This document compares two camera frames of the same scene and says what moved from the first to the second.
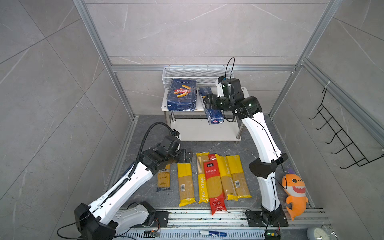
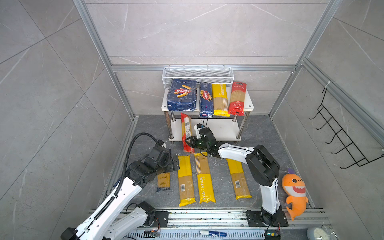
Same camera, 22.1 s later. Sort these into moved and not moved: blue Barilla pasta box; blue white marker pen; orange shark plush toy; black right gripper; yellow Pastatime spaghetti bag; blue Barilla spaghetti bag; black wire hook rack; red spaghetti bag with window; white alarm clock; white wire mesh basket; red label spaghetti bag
Moved: red spaghetti bag with window; red label spaghetti bag; blue Barilla spaghetti bag; black right gripper
Not moved: yellow Pastatime spaghetti bag; blue white marker pen; orange shark plush toy; white alarm clock; black wire hook rack; white wire mesh basket; blue Barilla pasta box
